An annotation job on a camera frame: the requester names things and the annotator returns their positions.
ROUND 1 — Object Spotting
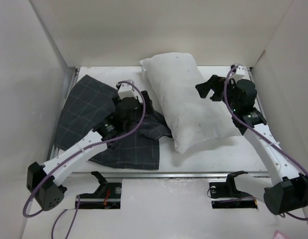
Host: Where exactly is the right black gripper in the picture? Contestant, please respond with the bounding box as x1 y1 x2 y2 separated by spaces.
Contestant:
195 75 240 112

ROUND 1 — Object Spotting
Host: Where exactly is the dark grey checked pillowcase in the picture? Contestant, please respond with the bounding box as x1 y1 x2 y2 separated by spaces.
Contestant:
53 75 172 170

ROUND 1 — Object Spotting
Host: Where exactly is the white pillow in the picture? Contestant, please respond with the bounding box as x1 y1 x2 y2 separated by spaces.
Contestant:
140 52 240 154

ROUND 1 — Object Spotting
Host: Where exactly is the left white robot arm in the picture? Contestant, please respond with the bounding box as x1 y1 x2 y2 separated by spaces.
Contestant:
27 91 152 211

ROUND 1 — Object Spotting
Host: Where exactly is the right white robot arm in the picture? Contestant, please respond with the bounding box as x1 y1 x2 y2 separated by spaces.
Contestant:
195 75 308 215

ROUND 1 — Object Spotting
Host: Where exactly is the pink object at corner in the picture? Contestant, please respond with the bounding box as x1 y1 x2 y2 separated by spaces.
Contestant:
273 231 289 239

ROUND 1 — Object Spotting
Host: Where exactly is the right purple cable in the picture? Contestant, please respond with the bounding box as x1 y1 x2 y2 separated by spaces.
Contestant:
223 65 308 221

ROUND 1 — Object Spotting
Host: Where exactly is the purple cable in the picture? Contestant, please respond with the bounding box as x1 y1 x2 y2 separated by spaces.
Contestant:
22 81 147 239
223 65 308 221

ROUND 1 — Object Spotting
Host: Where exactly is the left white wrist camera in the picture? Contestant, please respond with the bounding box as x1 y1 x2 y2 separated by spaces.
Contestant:
116 83 137 100

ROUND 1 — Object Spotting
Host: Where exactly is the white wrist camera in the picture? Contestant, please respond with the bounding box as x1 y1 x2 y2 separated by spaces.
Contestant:
116 83 137 100
230 63 247 76

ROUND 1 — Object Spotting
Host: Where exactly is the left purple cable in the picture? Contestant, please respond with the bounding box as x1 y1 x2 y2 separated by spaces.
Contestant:
22 81 147 239

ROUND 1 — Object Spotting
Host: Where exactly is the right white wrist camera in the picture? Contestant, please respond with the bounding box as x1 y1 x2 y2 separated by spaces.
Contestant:
230 63 247 76

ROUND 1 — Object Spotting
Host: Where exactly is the aluminium rail at table front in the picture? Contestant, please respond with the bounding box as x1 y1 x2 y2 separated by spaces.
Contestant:
48 170 271 179

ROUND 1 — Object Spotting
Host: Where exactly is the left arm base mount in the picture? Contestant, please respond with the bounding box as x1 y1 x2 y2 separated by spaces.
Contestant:
75 171 122 210

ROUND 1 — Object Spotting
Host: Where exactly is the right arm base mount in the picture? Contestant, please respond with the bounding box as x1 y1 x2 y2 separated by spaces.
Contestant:
207 171 258 209

